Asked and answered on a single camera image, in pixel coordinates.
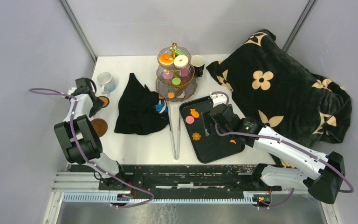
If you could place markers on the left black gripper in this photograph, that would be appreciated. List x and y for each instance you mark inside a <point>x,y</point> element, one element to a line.
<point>98,105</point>

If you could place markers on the green cake slice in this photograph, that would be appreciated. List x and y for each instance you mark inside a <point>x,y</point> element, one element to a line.
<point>175,51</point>

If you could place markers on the white and blue mug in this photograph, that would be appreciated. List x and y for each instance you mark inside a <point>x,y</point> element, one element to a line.
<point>106,82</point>

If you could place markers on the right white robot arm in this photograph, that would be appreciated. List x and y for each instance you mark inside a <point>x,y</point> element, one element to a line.
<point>322,175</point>

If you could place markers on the blue patterned item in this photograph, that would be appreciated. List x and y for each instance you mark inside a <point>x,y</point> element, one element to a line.
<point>161,107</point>

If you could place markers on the black floral blanket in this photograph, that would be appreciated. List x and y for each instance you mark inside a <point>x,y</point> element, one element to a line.
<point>270,85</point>

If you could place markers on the pink round cookie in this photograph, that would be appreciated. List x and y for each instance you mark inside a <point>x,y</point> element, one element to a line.
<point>189,119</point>

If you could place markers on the white frosted donut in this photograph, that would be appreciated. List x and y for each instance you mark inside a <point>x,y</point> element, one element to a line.
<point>180,61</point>

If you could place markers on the orange frosted donut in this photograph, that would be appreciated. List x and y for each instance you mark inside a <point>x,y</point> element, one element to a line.
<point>166,60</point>

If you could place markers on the three-tier glass cake stand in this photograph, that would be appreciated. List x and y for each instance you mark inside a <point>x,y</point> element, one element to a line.
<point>163,86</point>

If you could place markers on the black cloth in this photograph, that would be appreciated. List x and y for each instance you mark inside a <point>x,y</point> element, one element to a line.
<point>136,110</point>

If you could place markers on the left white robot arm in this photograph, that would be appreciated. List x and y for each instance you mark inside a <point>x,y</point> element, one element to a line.
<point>79,140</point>

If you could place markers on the orange flower cookie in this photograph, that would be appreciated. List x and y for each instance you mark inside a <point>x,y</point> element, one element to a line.
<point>196,136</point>

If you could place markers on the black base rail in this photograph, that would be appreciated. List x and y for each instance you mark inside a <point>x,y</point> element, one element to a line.
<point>186,181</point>

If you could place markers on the brown madeleine bread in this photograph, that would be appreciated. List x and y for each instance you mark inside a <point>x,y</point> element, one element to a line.
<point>185,84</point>

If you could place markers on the pink cake slice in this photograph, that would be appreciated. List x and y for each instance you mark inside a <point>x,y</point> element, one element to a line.
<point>184,72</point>

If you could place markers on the black serving tray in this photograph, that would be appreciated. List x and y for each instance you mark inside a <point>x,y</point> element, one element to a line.
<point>213,147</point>

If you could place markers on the brown round saucer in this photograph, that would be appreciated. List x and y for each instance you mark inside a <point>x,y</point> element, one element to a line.
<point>100,126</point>

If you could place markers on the smiley face coaster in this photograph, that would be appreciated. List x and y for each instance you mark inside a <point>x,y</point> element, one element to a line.
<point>105,101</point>

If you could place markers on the orange leaf cookie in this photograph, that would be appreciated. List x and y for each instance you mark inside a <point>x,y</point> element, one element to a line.
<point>171,95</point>

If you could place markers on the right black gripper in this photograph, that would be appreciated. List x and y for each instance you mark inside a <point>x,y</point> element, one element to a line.
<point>205,116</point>

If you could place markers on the green round cookie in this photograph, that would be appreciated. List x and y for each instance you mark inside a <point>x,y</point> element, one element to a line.
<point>176,81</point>

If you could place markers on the metal serving tongs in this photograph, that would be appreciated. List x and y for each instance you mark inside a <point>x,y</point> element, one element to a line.
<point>175,128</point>

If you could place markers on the black mug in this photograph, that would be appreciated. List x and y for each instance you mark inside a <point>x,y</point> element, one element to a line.
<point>198,63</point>

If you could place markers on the brown round chocolate cookie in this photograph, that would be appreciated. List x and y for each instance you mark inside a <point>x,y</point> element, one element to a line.
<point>180,95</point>

